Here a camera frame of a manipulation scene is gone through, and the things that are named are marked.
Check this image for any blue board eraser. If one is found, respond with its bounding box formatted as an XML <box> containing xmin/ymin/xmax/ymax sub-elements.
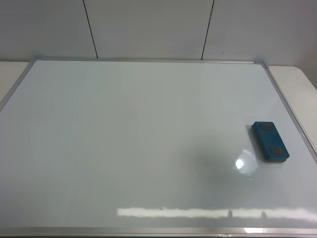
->
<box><xmin>251</xmin><ymin>121</ymin><xmax>289</xmax><ymax>163</ymax></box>

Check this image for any white aluminium-framed whiteboard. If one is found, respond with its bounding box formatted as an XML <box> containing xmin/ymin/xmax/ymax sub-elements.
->
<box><xmin>0</xmin><ymin>58</ymin><xmax>317</xmax><ymax>238</ymax></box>

